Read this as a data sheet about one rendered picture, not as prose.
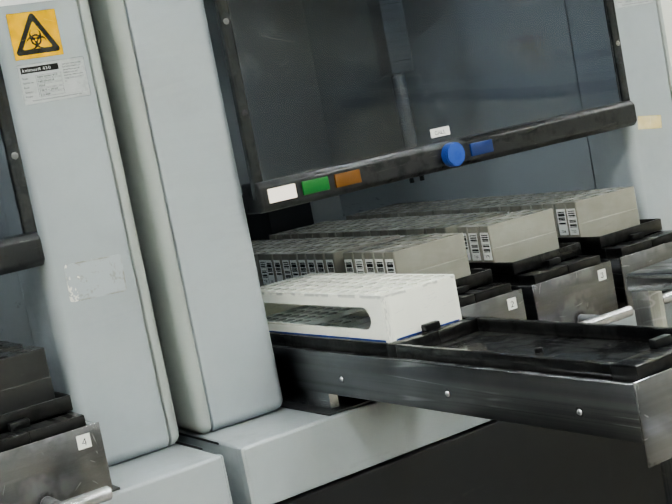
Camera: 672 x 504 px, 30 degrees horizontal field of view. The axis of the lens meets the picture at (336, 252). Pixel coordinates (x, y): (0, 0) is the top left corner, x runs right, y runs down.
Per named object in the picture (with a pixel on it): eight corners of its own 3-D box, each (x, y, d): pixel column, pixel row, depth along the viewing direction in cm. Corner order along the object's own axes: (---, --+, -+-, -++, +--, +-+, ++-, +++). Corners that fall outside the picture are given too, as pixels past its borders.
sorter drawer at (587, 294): (264, 322, 210) (254, 269, 209) (332, 302, 218) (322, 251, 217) (566, 344, 149) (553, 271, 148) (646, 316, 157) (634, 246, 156)
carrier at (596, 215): (631, 228, 175) (624, 186, 174) (642, 228, 173) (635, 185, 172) (570, 246, 169) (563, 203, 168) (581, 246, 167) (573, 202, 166)
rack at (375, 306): (252, 340, 154) (242, 291, 153) (319, 320, 159) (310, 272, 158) (393, 355, 129) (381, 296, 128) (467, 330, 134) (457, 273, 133)
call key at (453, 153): (442, 169, 153) (438, 144, 153) (461, 164, 155) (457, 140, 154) (448, 168, 152) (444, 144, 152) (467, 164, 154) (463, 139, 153)
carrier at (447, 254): (463, 279, 159) (454, 232, 158) (473, 279, 157) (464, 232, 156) (390, 300, 152) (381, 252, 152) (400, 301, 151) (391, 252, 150)
